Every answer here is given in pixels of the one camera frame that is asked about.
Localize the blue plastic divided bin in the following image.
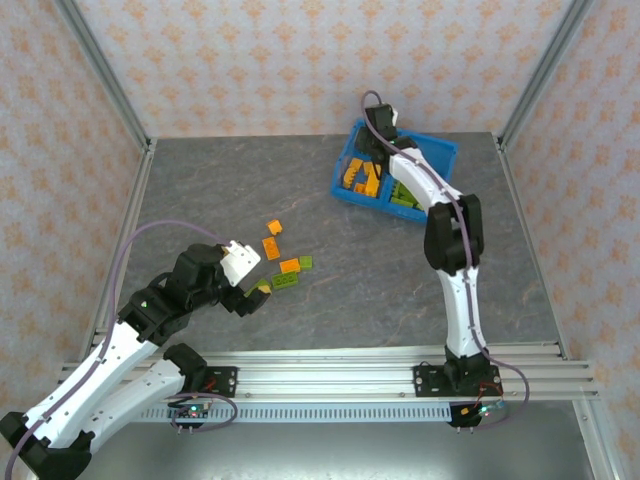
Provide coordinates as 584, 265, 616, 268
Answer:
329, 118, 460, 226

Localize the small lit circuit board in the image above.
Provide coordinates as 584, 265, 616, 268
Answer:
462, 399, 507, 420
172, 403, 214, 420

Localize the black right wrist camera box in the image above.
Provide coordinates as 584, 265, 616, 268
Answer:
367, 102, 401, 140

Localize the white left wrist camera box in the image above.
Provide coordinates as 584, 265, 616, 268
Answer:
219, 240, 262, 288

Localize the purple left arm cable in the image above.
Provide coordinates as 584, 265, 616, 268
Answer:
4, 219, 239, 480

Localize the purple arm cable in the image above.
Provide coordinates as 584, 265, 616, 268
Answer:
4, 219, 239, 480
360, 89, 531, 431

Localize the aluminium side rail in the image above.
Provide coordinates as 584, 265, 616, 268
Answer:
89, 138, 157, 361
494, 133, 571, 359

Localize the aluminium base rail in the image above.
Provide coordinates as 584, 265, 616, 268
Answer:
59, 343, 601, 401

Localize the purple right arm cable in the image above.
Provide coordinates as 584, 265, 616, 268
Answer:
360, 89, 531, 431

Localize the slotted grey cable duct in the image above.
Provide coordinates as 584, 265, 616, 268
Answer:
139, 405, 454, 424

